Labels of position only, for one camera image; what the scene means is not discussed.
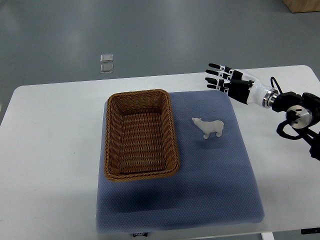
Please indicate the metal floor plate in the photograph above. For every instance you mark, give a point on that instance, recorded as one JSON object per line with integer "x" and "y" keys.
{"x": 106, "y": 57}
{"x": 106, "y": 68}

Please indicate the white bear figurine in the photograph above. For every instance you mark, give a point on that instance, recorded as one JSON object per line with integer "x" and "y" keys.
{"x": 208, "y": 127}

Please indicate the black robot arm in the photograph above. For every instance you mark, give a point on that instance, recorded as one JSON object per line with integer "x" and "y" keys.
{"x": 301, "y": 113}

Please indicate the black table control panel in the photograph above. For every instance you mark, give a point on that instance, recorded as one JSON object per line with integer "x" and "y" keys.
{"x": 309, "y": 231}

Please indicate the lower metal floor plate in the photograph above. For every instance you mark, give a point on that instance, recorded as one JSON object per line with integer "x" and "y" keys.
{"x": 106, "y": 68}

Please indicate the blue textured mat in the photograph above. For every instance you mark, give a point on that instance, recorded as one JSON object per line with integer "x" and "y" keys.
{"x": 215, "y": 184}

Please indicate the upper metal floor plate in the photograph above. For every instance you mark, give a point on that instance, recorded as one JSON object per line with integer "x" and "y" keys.
{"x": 106, "y": 57}

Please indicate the brown wicker basket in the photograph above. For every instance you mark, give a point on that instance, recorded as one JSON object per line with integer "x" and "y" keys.
{"x": 140, "y": 138}

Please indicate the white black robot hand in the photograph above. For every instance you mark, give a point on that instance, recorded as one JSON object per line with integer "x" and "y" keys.
{"x": 239, "y": 85}

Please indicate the wooden box corner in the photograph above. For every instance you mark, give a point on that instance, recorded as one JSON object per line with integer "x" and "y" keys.
{"x": 302, "y": 6}

